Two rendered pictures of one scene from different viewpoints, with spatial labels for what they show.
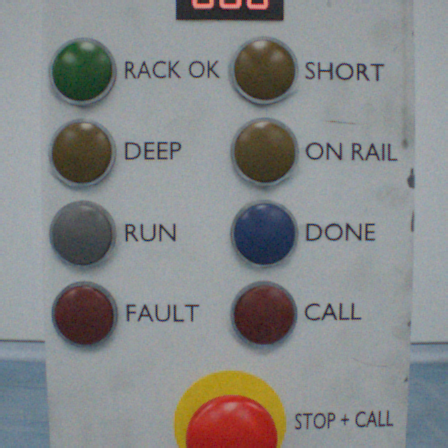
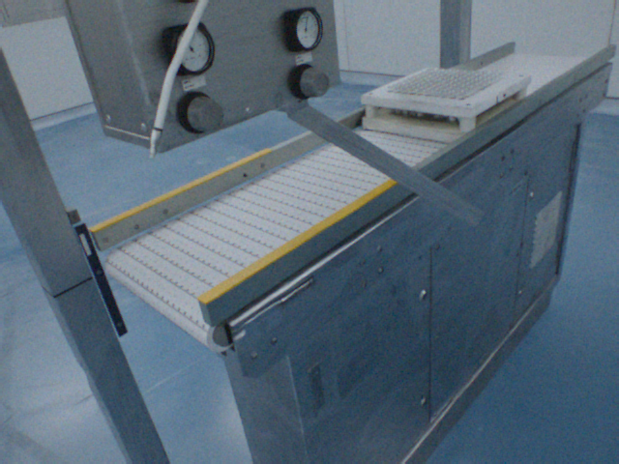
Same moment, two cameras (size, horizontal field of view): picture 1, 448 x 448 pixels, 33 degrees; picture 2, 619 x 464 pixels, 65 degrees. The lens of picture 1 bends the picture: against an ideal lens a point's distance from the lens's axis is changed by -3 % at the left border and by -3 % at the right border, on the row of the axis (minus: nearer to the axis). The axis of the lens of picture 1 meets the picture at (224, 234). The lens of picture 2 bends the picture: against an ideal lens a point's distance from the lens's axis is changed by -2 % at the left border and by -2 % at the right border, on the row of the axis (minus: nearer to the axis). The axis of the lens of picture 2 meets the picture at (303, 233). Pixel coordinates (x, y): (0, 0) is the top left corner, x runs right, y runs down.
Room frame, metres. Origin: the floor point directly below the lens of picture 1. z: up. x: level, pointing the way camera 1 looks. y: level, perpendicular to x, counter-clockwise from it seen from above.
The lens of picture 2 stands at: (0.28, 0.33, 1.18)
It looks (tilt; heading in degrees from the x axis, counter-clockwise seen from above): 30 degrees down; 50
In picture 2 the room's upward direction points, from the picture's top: 8 degrees counter-clockwise
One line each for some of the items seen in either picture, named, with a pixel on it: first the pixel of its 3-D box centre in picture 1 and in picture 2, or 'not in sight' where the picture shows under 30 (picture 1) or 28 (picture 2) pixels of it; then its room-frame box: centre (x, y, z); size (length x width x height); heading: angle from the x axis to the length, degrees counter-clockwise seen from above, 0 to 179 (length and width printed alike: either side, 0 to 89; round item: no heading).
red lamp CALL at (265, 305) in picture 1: (264, 315); not in sight; (0.33, -0.02, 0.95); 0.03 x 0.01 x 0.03; 92
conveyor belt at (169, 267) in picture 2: not in sight; (435, 135); (1.12, 0.87, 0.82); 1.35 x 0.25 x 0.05; 2
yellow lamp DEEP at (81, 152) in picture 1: (81, 152); not in sight; (0.33, 0.06, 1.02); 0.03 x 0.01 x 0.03; 92
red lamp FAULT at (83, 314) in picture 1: (84, 315); not in sight; (0.33, 0.06, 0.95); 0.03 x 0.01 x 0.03; 92
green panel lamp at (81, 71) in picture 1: (82, 70); not in sight; (0.33, 0.06, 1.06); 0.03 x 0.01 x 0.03; 92
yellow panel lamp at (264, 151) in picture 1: (264, 151); not in sight; (0.33, -0.02, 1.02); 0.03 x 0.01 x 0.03; 92
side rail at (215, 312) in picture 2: not in sight; (497, 124); (1.11, 0.74, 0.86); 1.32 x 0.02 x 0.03; 2
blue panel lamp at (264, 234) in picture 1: (264, 234); not in sight; (0.33, -0.02, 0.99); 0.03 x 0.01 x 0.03; 92
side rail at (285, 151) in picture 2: not in sight; (378, 108); (1.10, 1.01, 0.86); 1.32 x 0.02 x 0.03; 2
